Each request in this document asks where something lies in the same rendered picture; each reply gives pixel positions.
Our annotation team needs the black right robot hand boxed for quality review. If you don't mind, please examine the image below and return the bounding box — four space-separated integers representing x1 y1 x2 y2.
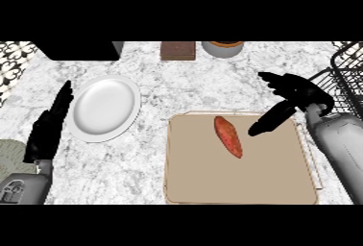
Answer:
246 71 336 137

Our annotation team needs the orange sweet potato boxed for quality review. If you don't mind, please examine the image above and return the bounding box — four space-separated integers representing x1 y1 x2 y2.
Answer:
212 115 243 160

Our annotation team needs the beige rectangular tray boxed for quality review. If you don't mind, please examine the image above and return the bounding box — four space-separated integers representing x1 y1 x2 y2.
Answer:
163 111 324 206

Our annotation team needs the white oval plate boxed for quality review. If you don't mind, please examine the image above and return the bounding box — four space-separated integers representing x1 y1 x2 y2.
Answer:
65 74 141 143

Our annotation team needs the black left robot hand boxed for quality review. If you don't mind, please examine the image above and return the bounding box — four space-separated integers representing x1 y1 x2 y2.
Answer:
22 80 75 164

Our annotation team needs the grey pot with orange rim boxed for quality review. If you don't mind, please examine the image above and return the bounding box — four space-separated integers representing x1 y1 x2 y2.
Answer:
199 41 245 60

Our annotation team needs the brown wooden block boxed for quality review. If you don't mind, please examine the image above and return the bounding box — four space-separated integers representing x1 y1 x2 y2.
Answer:
159 41 197 62

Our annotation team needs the black and white patterned panel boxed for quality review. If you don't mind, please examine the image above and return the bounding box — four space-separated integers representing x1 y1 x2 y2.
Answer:
0 41 39 109

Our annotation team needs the black wire tiered basket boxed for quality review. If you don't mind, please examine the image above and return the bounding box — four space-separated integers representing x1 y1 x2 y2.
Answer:
308 41 363 120

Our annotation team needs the black box appliance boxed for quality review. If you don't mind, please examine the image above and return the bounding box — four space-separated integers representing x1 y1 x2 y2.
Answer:
34 41 125 62

